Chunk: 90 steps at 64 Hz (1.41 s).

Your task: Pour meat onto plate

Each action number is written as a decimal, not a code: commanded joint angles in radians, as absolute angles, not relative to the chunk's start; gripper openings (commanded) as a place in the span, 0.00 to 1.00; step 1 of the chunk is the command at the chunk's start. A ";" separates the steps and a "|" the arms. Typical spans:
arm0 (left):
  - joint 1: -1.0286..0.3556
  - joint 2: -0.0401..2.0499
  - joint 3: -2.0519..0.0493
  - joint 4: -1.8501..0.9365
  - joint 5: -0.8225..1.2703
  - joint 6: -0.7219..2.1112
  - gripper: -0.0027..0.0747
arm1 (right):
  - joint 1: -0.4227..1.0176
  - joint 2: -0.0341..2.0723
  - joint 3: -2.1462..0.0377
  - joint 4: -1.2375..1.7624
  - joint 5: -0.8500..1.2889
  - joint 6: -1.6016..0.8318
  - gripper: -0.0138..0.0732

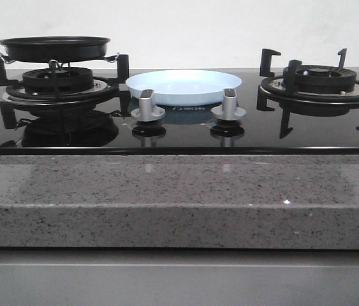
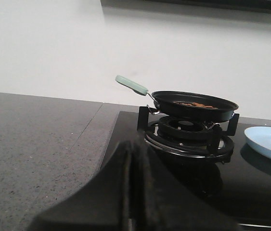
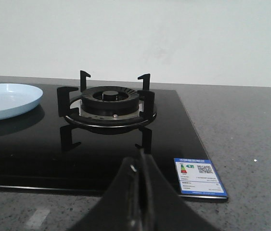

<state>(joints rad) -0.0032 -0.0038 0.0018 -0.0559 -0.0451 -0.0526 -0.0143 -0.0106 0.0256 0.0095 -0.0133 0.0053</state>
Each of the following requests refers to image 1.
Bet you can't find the light blue plate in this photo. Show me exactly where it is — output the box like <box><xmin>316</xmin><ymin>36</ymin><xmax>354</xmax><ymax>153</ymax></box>
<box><xmin>126</xmin><ymin>69</ymin><xmax>242</xmax><ymax>106</ymax></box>

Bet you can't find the black frying pan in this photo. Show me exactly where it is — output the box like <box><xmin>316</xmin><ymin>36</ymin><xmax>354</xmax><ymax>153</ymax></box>
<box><xmin>0</xmin><ymin>36</ymin><xmax>110</xmax><ymax>63</ymax></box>

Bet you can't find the silver left stove knob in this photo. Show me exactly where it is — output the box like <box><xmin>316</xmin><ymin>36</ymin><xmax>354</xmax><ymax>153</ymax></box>
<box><xmin>131</xmin><ymin>89</ymin><xmax>166</xmax><ymax>122</ymax></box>

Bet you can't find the silver stove knob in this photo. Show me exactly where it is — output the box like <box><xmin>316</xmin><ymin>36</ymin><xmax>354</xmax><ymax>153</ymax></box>
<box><xmin>131</xmin><ymin>89</ymin><xmax>166</xmax><ymax>122</ymax></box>
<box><xmin>210</xmin><ymin>89</ymin><xmax>247</xmax><ymax>121</ymax></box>

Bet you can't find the silver right stove knob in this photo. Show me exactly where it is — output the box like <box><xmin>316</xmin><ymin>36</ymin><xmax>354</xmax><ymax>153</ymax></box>
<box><xmin>210</xmin><ymin>89</ymin><xmax>247</xmax><ymax>121</ymax></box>

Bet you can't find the black left pan support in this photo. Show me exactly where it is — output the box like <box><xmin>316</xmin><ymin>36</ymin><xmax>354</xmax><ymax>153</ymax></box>
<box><xmin>0</xmin><ymin>54</ymin><xmax>129</xmax><ymax>106</ymax></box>

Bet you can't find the black pan support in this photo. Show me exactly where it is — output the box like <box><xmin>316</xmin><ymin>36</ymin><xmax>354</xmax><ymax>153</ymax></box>
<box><xmin>0</xmin><ymin>54</ymin><xmax>129</xmax><ymax>106</ymax></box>
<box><xmin>256</xmin><ymin>48</ymin><xmax>359</xmax><ymax>138</ymax></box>

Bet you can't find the black left gas burner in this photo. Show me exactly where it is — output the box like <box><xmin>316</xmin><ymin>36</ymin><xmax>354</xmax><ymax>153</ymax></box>
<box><xmin>22</xmin><ymin>67</ymin><xmax>94</xmax><ymax>95</ymax></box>

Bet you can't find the black gas burner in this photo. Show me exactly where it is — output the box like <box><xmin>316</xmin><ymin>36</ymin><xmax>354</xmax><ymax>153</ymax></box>
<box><xmin>295</xmin><ymin>65</ymin><xmax>357</xmax><ymax>94</ymax></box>
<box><xmin>22</xmin><ymin>67</ymin><xmax>94</xmax><ymax>95</ymax></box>

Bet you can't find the black glass cooktop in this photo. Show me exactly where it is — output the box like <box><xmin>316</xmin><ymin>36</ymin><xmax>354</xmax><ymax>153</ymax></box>
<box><xmin>0</xmin><ymin>69</ymin><xmax>359</xmax><ymax>155</ymax></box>

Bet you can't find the black right pan support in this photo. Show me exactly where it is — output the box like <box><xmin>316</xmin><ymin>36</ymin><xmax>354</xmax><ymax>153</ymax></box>
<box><xmin>256</xmin><ymin>48</ymin><xmax>359</xmax><ymax>138</ymax></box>

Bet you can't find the black right gas burner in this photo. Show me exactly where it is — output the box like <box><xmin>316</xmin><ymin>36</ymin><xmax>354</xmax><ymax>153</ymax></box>
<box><xmin>295</xmin><ymin>65</ymin><xmax>357</xmax><ymax>94</ymax></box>

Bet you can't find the grey cabinet front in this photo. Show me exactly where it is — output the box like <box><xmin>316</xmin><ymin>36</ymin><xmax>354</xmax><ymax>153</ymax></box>
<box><xmin>0</xmin><ymin>249</ymin><xmax>359</xmax><ymax>305</ymax></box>

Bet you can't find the wire pan trivet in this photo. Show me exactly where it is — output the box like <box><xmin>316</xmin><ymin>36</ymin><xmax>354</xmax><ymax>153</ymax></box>
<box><xmin>0</xmin><ymin>52</ymin><xmax>127</xmax><ymax>69</ymax></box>

